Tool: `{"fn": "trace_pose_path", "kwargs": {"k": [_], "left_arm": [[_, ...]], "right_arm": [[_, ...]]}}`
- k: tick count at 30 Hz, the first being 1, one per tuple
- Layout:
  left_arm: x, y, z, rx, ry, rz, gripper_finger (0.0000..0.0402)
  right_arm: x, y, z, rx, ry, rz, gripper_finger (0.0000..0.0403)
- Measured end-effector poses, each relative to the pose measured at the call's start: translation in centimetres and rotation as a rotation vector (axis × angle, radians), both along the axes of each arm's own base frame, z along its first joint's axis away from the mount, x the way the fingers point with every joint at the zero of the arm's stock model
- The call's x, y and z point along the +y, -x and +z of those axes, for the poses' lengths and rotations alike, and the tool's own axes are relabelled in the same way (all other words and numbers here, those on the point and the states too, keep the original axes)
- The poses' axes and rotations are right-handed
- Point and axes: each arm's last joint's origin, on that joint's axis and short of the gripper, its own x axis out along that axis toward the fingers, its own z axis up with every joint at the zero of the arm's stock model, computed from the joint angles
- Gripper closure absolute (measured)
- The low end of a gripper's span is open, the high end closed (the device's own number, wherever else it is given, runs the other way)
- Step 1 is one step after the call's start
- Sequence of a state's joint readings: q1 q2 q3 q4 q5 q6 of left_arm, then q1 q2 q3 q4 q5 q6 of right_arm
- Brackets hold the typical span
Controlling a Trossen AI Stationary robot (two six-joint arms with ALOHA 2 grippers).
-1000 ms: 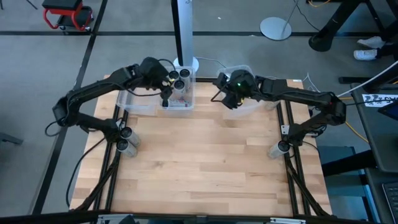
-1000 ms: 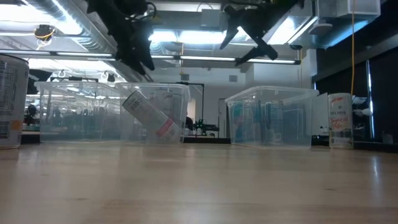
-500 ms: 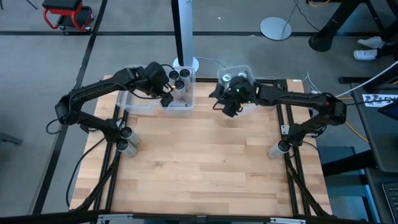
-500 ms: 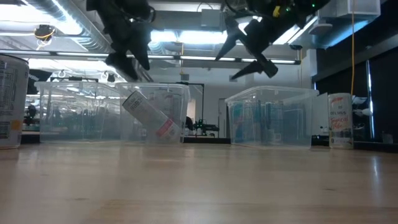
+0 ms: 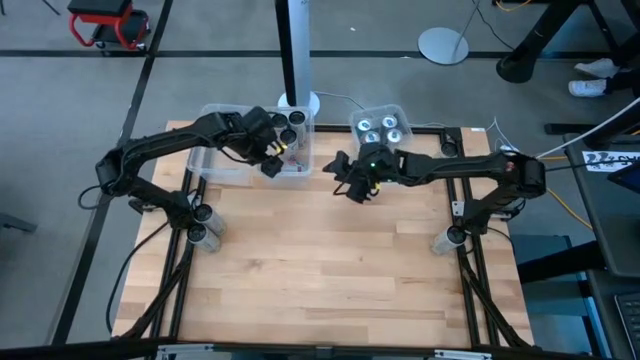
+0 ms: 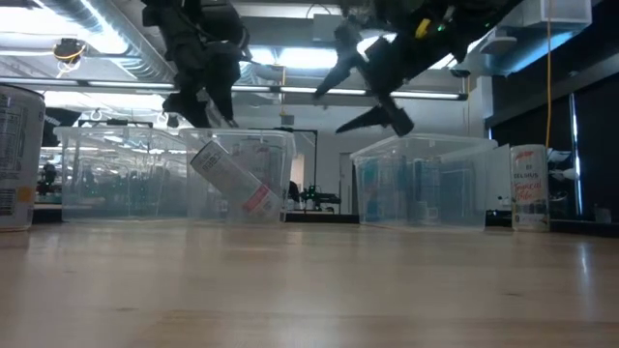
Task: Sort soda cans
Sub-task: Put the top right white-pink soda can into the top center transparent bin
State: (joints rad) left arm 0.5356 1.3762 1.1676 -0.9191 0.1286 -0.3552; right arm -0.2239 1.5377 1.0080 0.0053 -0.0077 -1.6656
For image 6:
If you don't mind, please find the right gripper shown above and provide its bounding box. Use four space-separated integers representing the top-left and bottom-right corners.
313 0 465 137

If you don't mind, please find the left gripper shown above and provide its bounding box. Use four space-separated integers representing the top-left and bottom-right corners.
142 0 251 130

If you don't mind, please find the white Celsius can red band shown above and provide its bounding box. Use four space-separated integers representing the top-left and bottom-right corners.
244 142 287 194
190 139 284 221

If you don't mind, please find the clear plastic bin with sticker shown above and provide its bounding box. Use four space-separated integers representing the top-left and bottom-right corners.
349 132 499 231

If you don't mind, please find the white Celsius can yellow band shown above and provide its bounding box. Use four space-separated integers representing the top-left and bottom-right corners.
510 143 551 232
0 82 46 232

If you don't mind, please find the long ceiling light strip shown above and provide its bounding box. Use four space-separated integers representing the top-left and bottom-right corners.
0 75 469 102

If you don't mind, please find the distant robot workstation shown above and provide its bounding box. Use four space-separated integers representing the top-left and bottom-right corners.
287 181 360 214

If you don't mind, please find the black hanging banner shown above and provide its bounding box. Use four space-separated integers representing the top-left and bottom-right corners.
42 106 81 146

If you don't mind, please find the person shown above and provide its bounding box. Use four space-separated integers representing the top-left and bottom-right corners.
41 161 57 195

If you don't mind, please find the white air conditioner unit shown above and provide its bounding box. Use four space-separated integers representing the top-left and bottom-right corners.
502 0 594 31

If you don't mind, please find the black gantry frame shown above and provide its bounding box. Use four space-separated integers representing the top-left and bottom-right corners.
246 127 319 214

